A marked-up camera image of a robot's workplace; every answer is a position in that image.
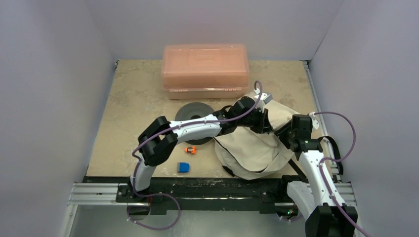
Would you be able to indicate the aluminium rail right side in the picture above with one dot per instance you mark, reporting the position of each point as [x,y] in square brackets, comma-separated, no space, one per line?
[314,91]

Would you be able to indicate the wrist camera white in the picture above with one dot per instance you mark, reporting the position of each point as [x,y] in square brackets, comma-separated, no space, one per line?
[263,98]
[315,123]

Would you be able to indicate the cream canvas backpack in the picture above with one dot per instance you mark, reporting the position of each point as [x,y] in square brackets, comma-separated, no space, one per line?
[249,155]

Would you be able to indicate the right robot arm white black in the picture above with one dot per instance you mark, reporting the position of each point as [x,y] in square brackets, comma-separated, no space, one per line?
[325,211]

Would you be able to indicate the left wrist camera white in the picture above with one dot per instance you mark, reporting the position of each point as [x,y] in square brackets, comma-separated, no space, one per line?
[263,98]

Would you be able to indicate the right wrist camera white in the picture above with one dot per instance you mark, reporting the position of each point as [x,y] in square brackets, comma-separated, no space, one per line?
[315,123]

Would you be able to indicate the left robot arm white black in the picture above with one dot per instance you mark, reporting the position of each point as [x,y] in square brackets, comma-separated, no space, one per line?
[158,140]

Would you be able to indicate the small orange toy car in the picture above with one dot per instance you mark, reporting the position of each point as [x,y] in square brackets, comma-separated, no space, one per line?
[191,150]

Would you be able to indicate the blue eraser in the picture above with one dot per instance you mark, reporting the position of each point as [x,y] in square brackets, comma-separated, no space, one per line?
[183,167]

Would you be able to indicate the black filament spool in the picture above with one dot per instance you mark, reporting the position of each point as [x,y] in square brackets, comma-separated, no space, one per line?
[194,110]

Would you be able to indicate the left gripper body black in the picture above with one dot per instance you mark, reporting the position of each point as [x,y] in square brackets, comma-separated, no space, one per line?
[255,120]

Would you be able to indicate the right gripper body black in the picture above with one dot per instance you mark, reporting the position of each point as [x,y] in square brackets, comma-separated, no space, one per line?
[283,131]

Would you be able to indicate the pink translucent storage box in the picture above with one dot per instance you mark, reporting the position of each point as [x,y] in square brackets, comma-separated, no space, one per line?
[205,71]

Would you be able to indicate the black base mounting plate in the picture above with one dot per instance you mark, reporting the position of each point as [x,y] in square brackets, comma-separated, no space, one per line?
[266,196]

